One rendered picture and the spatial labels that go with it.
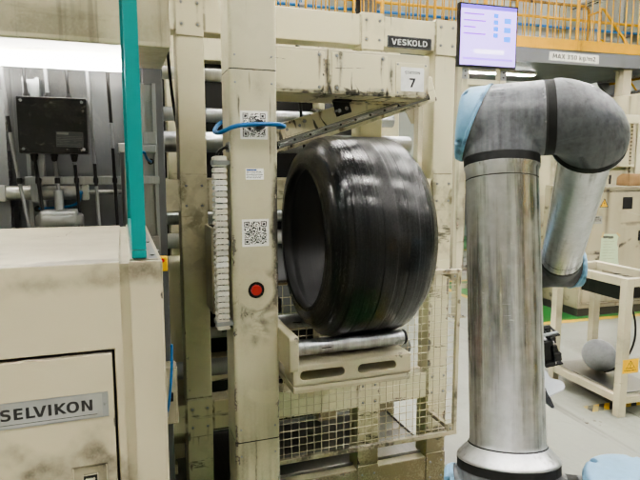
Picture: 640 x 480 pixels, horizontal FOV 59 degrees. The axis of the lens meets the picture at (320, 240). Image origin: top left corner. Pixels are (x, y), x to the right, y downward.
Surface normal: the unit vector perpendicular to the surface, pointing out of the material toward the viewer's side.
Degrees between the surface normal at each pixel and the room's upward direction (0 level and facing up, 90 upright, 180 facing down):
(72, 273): 90
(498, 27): 90
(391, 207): 70
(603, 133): 109
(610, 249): 90
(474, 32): 90
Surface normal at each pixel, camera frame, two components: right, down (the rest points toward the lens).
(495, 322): -0.54, -0.08
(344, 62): 0.33, 0.11
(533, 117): -0.27, 0.18
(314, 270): 0.29, -0.43
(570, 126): -0.07, 0.39
